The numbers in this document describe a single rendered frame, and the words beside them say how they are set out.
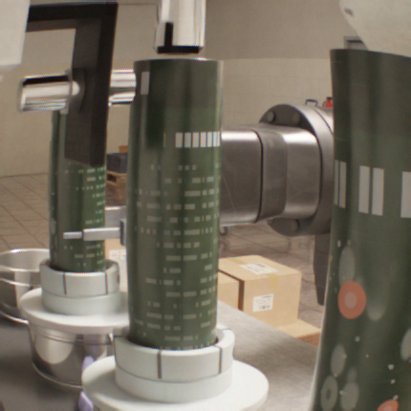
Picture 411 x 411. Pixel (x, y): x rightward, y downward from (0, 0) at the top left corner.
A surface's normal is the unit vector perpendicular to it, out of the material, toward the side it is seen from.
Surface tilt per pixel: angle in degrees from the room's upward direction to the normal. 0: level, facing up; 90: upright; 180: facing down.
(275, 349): 0
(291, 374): 0
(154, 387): 90
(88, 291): 90
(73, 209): 90
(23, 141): 90
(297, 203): 101
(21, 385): 0
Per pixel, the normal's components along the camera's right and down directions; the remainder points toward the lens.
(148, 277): -0.48, 0.14
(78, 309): 0.10, 0.17
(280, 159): 0.74, 0.13
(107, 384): 0.03, -0.99
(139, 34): 0.47, 0.16
